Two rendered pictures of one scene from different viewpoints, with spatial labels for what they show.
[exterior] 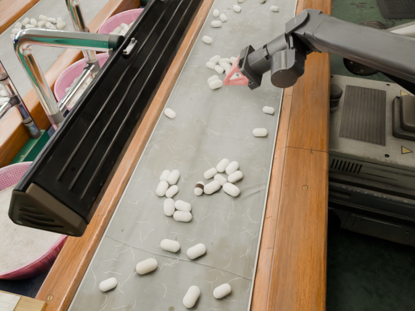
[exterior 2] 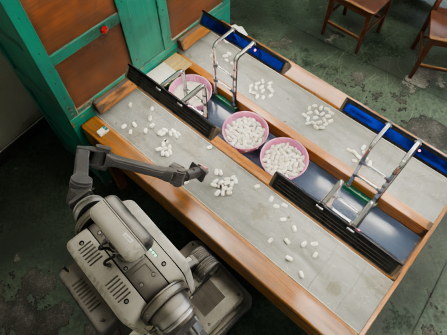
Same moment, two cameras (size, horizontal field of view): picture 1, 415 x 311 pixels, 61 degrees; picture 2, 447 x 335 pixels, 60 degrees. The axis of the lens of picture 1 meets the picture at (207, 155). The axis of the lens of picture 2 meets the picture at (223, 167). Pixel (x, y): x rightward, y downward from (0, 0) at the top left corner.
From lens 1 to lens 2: 2.02 m
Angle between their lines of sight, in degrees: 60
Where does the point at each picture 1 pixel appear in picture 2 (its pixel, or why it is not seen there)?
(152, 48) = (162, 97)
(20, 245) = (181, 93)
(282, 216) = (137, 155)
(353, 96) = (213, 292)
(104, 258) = (161, 110)
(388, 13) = not seen: outside the picture
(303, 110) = (173, 191)
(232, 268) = (135, 137)
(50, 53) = (289, 118)
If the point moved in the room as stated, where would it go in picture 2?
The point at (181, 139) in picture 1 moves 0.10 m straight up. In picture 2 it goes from (193, 146) to (191, 136)
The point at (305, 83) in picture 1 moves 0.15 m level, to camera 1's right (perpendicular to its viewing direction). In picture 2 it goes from (189, 203) to (174, 228)
